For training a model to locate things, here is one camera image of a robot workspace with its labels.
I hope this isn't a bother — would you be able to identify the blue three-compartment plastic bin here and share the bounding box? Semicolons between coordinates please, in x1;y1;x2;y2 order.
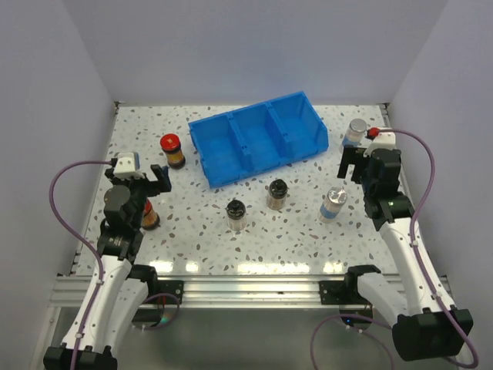
189;92;329;188

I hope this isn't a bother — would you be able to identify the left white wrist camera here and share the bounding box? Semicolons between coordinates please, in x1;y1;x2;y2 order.
113;152;142;180

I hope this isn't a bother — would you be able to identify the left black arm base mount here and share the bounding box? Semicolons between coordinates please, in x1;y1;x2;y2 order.
129;265;185;331

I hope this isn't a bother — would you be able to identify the red-lid sauce jar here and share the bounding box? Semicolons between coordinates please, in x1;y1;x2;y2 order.
159;133;186;170
141;199;160;230

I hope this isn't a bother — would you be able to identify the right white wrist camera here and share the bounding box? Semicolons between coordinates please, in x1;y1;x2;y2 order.
364;127;396;157

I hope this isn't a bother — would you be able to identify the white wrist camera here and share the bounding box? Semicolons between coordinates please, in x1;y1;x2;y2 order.
364;127;396;157
113;152;142;180

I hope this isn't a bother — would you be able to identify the black-cap spice grinder bottle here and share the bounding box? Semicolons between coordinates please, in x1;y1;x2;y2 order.
226;199;247;231

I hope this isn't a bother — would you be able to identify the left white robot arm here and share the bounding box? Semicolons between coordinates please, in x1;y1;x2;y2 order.
43;159;172;369

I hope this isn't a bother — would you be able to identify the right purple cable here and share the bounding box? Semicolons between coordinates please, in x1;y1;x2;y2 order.
310;128;482;370

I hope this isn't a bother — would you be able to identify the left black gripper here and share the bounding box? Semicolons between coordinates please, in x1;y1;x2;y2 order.
106;164;170;228

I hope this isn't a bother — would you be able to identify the aluminium front rail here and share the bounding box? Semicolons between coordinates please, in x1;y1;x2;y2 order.
49;274;451;309

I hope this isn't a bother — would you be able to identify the silver-lid blue-label bottle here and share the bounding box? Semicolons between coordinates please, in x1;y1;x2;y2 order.
319;187;347;224
339;119;367;153

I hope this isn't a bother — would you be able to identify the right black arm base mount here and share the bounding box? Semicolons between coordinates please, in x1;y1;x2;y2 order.
318;264;381;318

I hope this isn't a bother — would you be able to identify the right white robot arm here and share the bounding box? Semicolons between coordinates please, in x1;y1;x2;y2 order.
338;146;473;362

